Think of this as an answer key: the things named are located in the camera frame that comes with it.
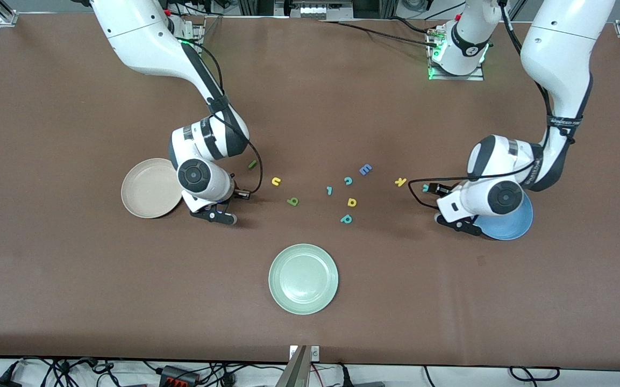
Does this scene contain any blue plate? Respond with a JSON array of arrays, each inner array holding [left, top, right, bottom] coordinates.
[[474, 191, 534, 241]]

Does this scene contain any beige brown plate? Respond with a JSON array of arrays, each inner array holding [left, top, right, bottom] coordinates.
[[121, 158, 184, 219]]

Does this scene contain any pale green plate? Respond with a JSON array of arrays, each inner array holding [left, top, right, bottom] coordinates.
[[268, 243, 339, 316]]

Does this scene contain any black orange power strip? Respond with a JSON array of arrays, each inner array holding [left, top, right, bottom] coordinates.
[[158, 365, 201, 386]]

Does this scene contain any brown table cover cloth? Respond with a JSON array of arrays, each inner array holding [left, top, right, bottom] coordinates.
[[0, 12, 620, 371]]

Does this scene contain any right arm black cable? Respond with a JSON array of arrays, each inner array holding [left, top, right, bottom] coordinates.
[[181, 39, 263, 195]]

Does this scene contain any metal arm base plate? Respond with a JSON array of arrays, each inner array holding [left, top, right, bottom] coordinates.
[[178, 21, 205, 54], [428, 24, 485, 81]]

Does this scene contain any black cable to arm base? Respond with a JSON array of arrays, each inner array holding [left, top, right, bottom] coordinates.
[[318, 18, 442, 50]]

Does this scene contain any small white mounting bracket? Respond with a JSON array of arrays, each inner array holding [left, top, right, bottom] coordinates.
[[289, 345, 320, 361]]

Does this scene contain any grey metal camera pole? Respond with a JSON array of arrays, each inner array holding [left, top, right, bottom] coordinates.
[[276, 345, 310, 387]]

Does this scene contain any dark metal frame rack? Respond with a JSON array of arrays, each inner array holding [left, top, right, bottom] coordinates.
[[237, 0, 399, 21]]

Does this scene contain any looped black floor cable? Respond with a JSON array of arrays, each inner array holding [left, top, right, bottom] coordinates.
[[509, 366, 561, 382]]

